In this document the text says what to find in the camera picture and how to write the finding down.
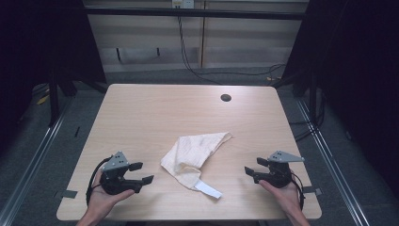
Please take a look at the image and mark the black horizontal frame bar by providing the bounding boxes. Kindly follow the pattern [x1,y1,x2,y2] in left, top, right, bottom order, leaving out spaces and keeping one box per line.
[84,7,308,22]

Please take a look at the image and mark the black wall cable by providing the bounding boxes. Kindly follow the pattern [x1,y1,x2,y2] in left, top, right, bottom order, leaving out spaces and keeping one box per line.
[176,15,287,86]

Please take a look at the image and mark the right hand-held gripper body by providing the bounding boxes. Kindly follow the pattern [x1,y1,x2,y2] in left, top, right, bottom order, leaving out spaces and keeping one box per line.
[252,150,306,189]

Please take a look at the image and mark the cream towel with white label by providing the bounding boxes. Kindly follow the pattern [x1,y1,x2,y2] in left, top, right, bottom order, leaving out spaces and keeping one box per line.
[160,131,233,200]

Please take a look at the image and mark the white wall outlet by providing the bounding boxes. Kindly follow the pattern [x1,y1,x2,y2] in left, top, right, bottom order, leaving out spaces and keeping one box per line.
[170,0,196,9]

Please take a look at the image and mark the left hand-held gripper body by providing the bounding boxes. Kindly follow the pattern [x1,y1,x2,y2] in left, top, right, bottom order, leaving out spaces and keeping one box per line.
[99,151,144,196]

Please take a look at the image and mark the hand-held gripper black cable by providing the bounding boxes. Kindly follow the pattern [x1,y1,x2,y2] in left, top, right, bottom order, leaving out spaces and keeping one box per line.
[85,155,113,207]
[289,170,306,211]

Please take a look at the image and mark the grey tape strip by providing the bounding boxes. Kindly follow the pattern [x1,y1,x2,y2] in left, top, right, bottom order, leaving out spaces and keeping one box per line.
[53,189,79,200]
[302,186,324,197]

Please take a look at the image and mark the left hand-held gripper black cable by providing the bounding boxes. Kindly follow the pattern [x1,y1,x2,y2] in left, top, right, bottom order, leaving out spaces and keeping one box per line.
[85,155,113,207]

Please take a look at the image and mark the person's left hand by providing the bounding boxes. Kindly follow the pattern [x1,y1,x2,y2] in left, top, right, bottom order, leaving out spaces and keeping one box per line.
[82,169,136,221]

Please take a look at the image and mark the black curtain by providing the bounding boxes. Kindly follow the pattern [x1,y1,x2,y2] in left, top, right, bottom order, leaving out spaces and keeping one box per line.
[281,0,399,202]
[0,0,107,152]

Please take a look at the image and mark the person's right hand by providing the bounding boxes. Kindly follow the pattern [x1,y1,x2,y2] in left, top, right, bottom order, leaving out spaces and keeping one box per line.
[258,179,304,218]

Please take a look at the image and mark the right hand-held gripper black cable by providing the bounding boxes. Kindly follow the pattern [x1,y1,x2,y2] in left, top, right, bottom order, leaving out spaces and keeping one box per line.
[289,170,306,211]

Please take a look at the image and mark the black floor cables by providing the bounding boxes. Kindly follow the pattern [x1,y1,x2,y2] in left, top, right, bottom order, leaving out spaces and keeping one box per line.
[288,88,327,143]

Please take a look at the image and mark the metal floor rail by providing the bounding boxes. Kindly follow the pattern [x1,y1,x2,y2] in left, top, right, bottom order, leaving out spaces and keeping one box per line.
[295,98,372,226]
[0,96,75,226]

